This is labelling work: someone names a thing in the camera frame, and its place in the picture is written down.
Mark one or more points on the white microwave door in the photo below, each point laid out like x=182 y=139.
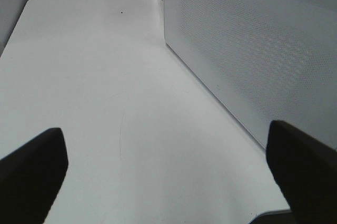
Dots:
x=264 y=60

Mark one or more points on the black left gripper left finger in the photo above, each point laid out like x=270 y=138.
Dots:
x=31 y=177

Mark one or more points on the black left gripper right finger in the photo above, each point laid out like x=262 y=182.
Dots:
x=305 y=171

